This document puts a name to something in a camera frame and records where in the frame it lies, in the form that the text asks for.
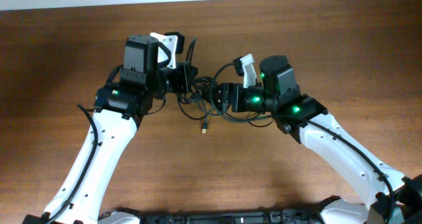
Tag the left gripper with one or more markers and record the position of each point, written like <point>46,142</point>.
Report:
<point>183,72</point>

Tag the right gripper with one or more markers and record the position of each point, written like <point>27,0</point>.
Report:
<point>225,95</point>

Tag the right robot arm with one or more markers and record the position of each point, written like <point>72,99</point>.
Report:
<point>387,195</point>

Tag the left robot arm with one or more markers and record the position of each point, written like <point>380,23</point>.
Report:
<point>118,112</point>

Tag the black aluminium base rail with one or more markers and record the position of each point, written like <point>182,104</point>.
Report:
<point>291,216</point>

